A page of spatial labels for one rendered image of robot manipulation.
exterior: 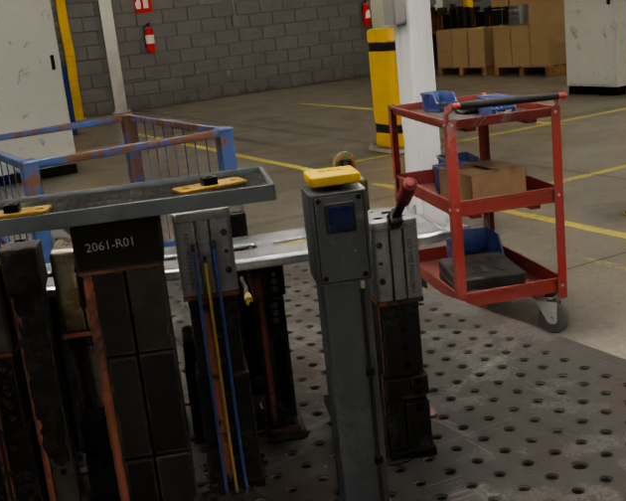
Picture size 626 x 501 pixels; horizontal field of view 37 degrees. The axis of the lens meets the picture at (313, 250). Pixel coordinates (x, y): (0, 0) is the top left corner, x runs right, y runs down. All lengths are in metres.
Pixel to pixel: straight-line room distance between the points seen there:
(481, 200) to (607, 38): 8.07
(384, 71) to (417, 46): 3.20
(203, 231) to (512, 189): 2.54
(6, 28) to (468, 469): 8.50
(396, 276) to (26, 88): 8.41
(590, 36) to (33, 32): 6.24
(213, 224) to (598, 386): 0.73
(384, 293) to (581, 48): 10.60
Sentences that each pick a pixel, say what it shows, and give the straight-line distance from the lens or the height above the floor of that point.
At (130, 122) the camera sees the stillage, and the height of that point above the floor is 0.91.
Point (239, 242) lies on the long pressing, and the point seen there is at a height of 1.00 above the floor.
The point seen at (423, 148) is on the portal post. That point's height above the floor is 0.50.
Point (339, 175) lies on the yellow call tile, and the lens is 1.11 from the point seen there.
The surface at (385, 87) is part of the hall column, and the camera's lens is 8.63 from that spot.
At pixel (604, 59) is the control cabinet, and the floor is 0.42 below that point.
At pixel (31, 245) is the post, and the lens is 1.26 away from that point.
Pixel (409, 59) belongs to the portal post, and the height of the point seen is 1.01.
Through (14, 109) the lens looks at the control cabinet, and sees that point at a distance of 9.58.
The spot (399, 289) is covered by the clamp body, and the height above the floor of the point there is 0.96.
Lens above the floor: 1.35
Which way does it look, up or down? 14 degrees down
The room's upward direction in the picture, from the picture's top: 6 degrees counter-clockwise
